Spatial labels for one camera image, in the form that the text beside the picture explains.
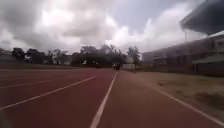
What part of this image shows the group of people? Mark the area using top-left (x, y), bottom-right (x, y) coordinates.
top-left (112, 62), bottom-right (122, 72)

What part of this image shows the small white building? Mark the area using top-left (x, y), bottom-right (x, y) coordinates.
top-left (121, 62), bottom-right (136, 70)

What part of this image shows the row of dark trees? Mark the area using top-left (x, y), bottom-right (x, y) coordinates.
top-left (0, 44), bottom-right (143, 68)

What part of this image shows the red running track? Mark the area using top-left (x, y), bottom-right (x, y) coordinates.
top-left (0, 68), bottom-right (224, 128)

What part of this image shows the patchy grass strip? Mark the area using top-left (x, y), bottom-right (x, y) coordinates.
top-left (122, 69), bottom-right (224, 123)

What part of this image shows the grey stadium building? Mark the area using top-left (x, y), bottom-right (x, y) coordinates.
top-left (141, 0), bottom-right (224, 76)

